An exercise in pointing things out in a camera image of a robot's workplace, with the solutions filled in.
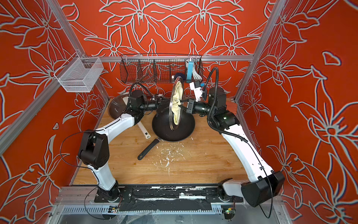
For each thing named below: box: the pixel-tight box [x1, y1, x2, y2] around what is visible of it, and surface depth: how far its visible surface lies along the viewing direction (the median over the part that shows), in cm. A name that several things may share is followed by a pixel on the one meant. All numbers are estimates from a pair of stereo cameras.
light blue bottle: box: [186, 60, 194, 84], surface depth 90 cm
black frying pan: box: [137, 102, 196, 161], surface depth 91 cm
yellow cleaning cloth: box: [171, 81, 184, 126], surface depth 62 cm
